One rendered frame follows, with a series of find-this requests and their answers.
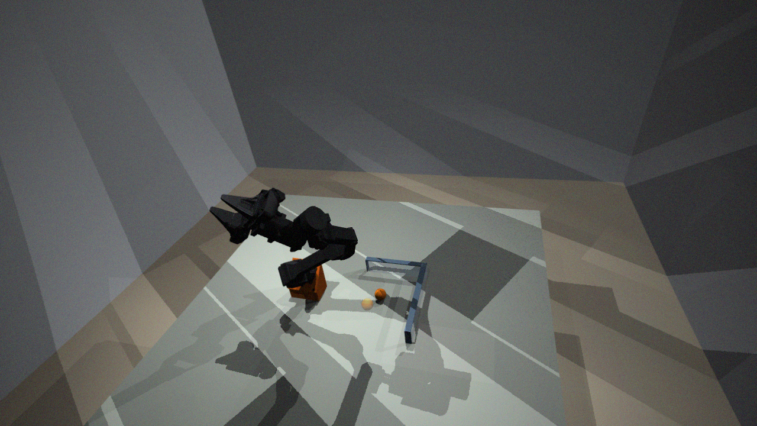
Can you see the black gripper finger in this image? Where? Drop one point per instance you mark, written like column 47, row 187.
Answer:
column 248, row 207
column 228, row 219

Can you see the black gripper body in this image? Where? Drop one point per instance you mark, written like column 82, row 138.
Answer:
column 266, row 223

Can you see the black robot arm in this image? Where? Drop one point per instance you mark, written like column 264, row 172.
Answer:
column 333, row 242

